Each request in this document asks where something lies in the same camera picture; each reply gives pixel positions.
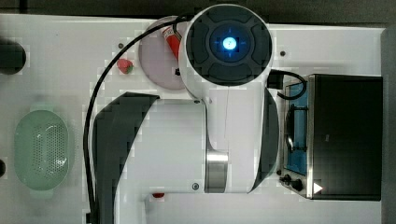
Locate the green plastic strainer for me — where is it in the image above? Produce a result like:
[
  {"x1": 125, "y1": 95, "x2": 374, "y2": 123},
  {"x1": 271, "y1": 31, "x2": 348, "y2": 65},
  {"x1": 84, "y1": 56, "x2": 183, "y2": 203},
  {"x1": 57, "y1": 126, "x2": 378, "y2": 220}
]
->
[{"x1": 14, "y1": 105, "x2": 70, "y2": 199}]

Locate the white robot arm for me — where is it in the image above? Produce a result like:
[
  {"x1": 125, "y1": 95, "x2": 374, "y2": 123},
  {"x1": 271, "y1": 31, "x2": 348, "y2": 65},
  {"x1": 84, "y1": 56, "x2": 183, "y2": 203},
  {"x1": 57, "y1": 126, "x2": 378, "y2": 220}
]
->
[{"x1": 92, "y1": 4, "x2": 279, "y2": 224}]

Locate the grey round plate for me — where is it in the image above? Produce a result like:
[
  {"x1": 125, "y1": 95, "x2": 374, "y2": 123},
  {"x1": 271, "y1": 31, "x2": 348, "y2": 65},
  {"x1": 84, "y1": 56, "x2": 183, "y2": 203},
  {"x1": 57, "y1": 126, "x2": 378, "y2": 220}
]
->
[{"x1": 138, "y1": 28, "x2": 185, "y2": 91}]

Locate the red ketchup bottle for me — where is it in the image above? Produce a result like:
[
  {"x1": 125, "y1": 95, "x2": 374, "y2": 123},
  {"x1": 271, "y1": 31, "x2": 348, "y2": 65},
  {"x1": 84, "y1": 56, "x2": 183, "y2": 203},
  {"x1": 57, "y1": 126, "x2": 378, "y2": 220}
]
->
[{"x1": 160, "y1": 26, "x2": 180, "y2": 59}]

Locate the red toy strawberry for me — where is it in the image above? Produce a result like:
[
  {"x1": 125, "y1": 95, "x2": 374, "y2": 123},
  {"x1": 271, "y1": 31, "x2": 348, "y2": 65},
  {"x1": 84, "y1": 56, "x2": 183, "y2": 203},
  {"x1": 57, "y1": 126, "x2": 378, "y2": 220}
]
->
[{"x1": 117, "y1": 59, "x2": 134, "y2": 75}]

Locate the small red toy fruit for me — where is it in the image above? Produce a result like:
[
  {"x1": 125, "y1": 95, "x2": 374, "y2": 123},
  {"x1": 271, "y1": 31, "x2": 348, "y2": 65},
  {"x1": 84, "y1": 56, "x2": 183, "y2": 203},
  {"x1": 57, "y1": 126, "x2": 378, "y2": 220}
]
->
[{"x1": 152, "y1": 193, "x2": 165, "y2": 199}]

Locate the black cylinder cup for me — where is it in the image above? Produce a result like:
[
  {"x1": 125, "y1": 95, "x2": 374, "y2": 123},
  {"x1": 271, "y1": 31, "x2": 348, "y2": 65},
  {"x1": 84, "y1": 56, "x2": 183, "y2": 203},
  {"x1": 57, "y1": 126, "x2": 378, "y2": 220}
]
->
[{"x1": 0, "y1": 42, "x2": 26, "y2": 75}]

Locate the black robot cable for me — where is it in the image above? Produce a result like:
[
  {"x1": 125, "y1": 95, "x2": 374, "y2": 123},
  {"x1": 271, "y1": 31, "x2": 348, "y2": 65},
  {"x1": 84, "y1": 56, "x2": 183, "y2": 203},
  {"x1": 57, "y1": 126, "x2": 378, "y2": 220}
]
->
[{"x1": 82, "y1": 13, "x2": 194, "y2": 224}]

